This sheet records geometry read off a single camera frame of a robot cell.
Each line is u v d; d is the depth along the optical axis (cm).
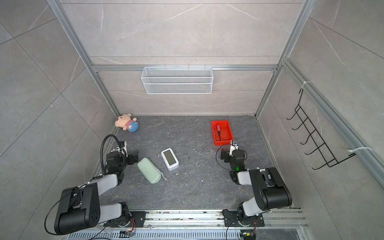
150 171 87
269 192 45
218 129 108
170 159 91
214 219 75
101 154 65
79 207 42
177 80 101
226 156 84
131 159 82
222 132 110
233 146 80
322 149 64
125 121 107
